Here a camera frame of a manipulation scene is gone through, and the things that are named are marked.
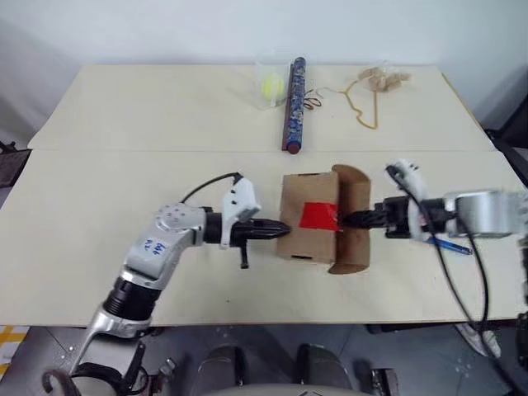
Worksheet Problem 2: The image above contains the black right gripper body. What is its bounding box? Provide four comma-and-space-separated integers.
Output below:
372, 196, 413, 240

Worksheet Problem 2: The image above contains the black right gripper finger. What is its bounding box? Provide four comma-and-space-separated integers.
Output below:
342, 209, 387, 222
342, 219, 387, 231

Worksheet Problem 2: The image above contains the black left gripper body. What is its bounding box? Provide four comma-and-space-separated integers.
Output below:
229, 221, 260, 270

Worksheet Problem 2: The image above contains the brown cardboard box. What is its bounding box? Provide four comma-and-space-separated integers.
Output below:
275, 163, 373, 276

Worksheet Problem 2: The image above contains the blue pen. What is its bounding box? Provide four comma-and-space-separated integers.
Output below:
431, 235, 474, 255

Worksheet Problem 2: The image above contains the red tape strip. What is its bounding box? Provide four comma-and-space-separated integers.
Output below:
299, 201, 343, 234

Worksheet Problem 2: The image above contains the blue patterned rolled scroll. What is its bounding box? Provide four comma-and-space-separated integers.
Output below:
281, 56, 309, 156

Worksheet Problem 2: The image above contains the brown rubber band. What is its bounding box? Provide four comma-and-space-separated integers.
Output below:
304, 87, 325, 112

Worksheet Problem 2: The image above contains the dark rounded shape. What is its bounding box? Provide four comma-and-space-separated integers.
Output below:
196, 345, 245, 389

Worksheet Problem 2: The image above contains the clear bag of wooden blocks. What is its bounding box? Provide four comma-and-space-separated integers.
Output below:
356, 59, 414, 94

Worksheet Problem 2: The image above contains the yellow tennis ball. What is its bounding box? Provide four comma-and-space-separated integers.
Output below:
260, 73, 286, 102

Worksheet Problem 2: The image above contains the clear plastic container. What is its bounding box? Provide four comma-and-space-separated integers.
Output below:
252, 51, 290, 112

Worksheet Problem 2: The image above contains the black stand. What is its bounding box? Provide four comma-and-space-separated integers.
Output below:
0, 141, 32, 187

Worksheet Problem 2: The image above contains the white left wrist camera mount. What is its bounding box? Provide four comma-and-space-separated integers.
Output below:
219, 177, 263, 250

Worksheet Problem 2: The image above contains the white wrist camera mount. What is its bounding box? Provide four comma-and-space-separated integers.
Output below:
385, 159, 431, 243
219, 177, 263, 250

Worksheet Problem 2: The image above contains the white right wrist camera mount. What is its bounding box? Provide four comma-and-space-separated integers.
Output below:
385, 159, 431, 243

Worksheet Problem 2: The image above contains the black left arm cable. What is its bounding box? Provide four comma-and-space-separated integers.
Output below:
181, 172, 243, 204

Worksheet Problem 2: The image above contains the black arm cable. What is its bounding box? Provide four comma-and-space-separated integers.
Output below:
386, 164, 515, 396
181, 172, 243, 204

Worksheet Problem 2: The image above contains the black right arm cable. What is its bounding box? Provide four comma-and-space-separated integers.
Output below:
386, 164, 515, 396

